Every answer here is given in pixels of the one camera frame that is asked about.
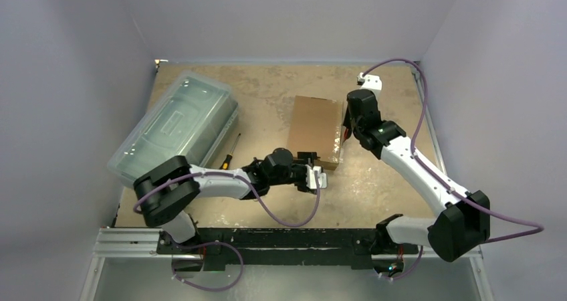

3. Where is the purple cable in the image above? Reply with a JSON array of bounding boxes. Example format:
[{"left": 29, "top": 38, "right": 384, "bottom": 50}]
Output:
[
  {"left": 132, "top": 173, "right": 322, "bottom": 291},
  {"left": 358, "top": 58, "right": 545, "bottom": 282}
]

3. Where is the aluminium frame rail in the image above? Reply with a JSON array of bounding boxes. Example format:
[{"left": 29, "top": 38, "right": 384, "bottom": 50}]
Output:
[{"left": 80, "top": 228, "right": 493, "bottom": 300}]

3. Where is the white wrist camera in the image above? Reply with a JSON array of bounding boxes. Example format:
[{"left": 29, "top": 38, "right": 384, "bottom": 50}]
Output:
[
  {"left": 306, "top": 166, "right": 328, "bottom": 190},
  {"left": 357, "top": 72, "right": 382, "bottom": 98}
]

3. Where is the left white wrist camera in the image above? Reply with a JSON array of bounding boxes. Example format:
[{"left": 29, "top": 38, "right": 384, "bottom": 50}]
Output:
[{"left": 306, "top": 166, "right": 328, "bottom": 190}]

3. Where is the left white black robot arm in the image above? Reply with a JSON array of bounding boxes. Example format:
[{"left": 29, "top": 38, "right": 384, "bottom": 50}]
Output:
[{"left": 133, "top": 148, "right": 328, "bottom": 254}]

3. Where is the yellow black screwdriver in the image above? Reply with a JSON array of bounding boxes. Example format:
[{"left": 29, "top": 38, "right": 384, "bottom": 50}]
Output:
[{"left": 220, "top": 133, "right": 241, "bottom": 170}]

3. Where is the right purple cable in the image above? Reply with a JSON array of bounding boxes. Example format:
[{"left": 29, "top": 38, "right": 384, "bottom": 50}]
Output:
[{"left": 358, "top": 58, "right": 545, "bottom": 282}]

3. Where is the brown cardboard express box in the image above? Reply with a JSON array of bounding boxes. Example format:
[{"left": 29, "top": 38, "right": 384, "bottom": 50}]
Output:
[{"left": 287, "top": 96, "right": 344, "bottom": 171}]

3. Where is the clear plastic storage bin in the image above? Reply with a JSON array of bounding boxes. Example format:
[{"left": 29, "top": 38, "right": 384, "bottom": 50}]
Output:
[{"left": 108, "top": 70, "right": 239, "bottom": 188}]

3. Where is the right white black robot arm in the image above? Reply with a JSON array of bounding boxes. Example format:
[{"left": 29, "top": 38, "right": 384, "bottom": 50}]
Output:
[{"left": 344, "top": 89, "right": 490, "bottom": 262}]

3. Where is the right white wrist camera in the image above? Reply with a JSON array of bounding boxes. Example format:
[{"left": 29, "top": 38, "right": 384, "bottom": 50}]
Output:
[{"left": 357, "top": 72, "right": 382, "bottom": 98}]

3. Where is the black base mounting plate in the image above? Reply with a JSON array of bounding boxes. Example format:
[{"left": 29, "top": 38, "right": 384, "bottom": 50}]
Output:
[{"left": 156, "top": 227, "right": 419, "bottom": 271}]

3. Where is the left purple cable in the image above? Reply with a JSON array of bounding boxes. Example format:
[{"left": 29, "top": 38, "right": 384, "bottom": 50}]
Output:
[{"left": 132, "top": 173, "right": 322, "bottom": 291}]

